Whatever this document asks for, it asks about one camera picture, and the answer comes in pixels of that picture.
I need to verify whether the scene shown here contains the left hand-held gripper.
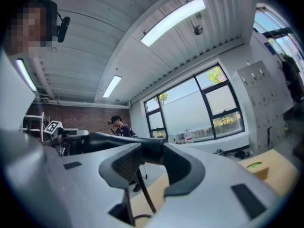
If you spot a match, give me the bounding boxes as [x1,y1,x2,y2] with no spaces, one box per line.
[43,120,65,142]

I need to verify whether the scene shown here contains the wooden box with green disc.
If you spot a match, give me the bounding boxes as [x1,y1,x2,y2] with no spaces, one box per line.
[246,161,270,181]

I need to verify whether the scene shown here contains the black-framed window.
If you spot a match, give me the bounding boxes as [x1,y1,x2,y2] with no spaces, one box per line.
[143,64,245,140]

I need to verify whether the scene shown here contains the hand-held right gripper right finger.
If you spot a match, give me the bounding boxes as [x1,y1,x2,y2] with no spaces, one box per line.
[161,143,206,198]

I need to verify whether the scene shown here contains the black items on floor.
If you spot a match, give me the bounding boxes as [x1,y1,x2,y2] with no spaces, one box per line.
[213,148,254,159]

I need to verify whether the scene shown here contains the black head-mounted camera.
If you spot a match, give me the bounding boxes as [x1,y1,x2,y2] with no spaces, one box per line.
[52,10,71,43]

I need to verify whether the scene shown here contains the white locker cabinet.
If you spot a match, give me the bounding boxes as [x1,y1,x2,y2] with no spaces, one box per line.
[232,60,294,155]

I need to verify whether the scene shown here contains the dark hanging clothes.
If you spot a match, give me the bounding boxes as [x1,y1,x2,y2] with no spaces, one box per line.
[281,55,304,103]

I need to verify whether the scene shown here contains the long ceiling light panel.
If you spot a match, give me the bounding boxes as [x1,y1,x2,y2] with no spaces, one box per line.
[140,0,207,48]
[102,75,122,98]
[15,58,38,92]

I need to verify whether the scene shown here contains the clear water bottle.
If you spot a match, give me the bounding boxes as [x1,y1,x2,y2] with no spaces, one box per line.
[184,129,194,143]

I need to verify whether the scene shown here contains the white metal shelf rack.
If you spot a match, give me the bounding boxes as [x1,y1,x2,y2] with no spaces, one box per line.
[22,112,46,143]

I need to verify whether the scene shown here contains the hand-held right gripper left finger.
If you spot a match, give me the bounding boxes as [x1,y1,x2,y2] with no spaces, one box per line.
[98,142,143,225]

